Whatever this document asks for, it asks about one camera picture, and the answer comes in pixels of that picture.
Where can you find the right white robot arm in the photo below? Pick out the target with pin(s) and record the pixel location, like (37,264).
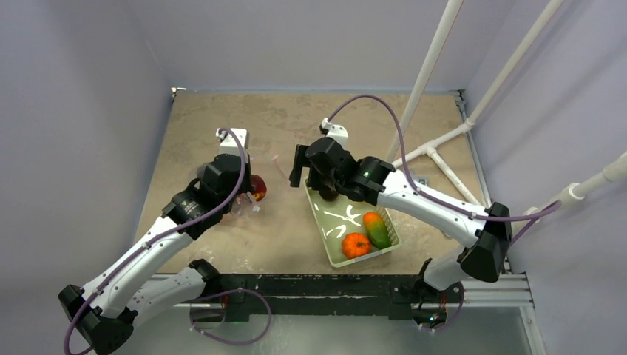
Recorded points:
(484,233)

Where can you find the clear pink zip bag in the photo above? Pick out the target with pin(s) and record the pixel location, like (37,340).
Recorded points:
(269,185)

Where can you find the green orange mango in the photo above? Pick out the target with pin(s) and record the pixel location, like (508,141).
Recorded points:
(376,230)

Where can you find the metal adjustable wrench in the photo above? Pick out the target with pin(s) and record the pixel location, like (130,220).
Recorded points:
(418,178)

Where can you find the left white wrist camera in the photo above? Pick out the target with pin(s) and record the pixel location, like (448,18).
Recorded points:
(233,141)

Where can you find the black base frame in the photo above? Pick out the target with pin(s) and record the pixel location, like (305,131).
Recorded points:
(395,296)

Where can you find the dark purple plum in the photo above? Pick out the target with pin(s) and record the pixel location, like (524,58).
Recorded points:
(328,195)

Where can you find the small orange pumpkin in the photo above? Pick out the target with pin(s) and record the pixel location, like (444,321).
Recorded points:
(355,245)

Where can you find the dark red apple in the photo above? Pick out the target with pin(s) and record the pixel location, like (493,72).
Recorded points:
(259,188)

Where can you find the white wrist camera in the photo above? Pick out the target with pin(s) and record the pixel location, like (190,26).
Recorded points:
(233,141)
(335,131)

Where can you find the white pipe frame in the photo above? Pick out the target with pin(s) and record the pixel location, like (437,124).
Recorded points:
(548,105)

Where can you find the green plastic basket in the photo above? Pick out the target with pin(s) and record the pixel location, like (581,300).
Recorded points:
(336,219)

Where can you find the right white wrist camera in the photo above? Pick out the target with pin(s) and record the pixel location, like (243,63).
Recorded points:
(335,131)

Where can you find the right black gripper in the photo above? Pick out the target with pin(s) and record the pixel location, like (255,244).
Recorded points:
(299,163)

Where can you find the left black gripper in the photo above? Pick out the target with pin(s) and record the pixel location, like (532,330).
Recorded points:
(247,185)

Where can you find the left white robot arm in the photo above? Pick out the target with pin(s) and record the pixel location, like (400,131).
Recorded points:
(106,310)

